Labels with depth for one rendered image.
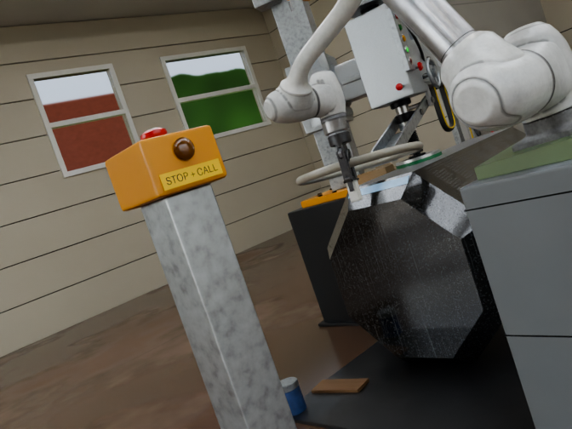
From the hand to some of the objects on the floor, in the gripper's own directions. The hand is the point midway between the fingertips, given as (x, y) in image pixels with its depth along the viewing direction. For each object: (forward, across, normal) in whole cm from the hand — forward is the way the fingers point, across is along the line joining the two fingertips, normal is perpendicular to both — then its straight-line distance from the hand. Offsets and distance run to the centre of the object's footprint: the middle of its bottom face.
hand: (354, 191), depth 185 cm
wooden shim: (+81, +46, +38) cm, 101 cm away
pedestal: (+74, +156, +28) cm, 175 cm away
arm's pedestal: (+84, -26, -63) cm, 108 cm away
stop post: (+92, -104, +1) cm, 139 cm away
